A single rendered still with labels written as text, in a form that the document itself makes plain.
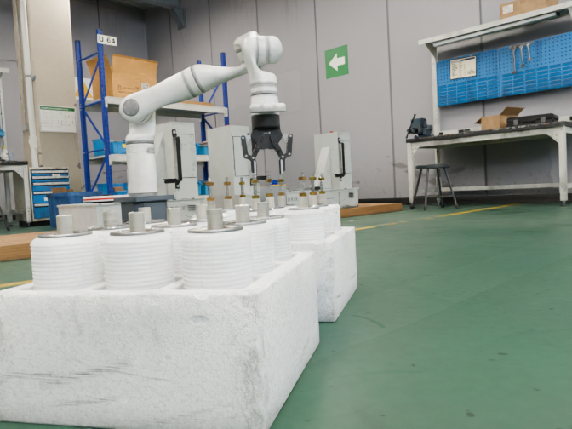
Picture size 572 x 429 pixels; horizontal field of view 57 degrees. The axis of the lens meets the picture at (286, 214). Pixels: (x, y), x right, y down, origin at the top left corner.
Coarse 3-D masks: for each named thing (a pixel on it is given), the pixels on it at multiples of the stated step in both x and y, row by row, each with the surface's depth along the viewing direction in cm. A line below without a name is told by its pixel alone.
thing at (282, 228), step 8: (272, 224) 90; (280, 224) 91; (288, 224) 93; (280, 232) 91; (288, 232) 92; (280, 240) 91; (288, 240) 92; (280, 248) 91; (288, 248) 92; (280, 256) 91; (288, 256) 92
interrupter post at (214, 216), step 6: (210, 210) 70; (216, 210) 70; (210, 216) 70; (216, 216) 70; (222, 216) 71; (210, 222) 70; (216, 222) 70; (222, 222) 71; (210, 228) 70; (216, 228) 70; (222, 228) 71
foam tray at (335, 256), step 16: (336, 240) 121; (352, 240) 147; (320, 256) 116; (336, 256) 121; (352, 256) 146; (320, 272) 116; (336, 272) 120; (352, 272) 145; (320, 288) 116; (336, 288) 119; (352, 288) 144; (320, 304) 116; (336, 304) 118; (320, 320) 117
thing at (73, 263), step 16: (32, 240) 75; (48, 240) 73; (64, 240) 73; (80, 240) 74; (96, 240) 76; (32, 256) 74; (48, 256) 73; (64, 256) 73; (80, 256) 74; (96, 256) 76; (32, 272) 75; (48, 272) 73; (64, 272) 73; (80, 272) 74; (96, 272) 76; (48, 288) 73; (64, 288) 73; (80, 288) 74
